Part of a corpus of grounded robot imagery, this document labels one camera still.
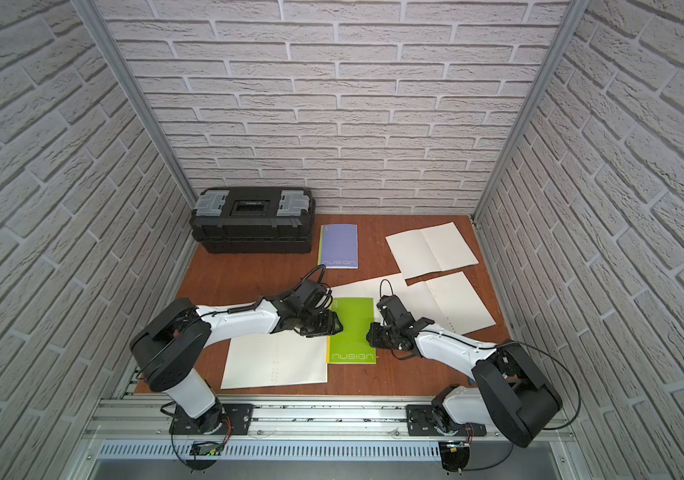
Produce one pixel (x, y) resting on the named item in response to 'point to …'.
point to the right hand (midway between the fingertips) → (372, 338)
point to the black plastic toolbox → (254, 220)
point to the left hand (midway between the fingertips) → (343, 328)
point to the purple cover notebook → (338, 246)
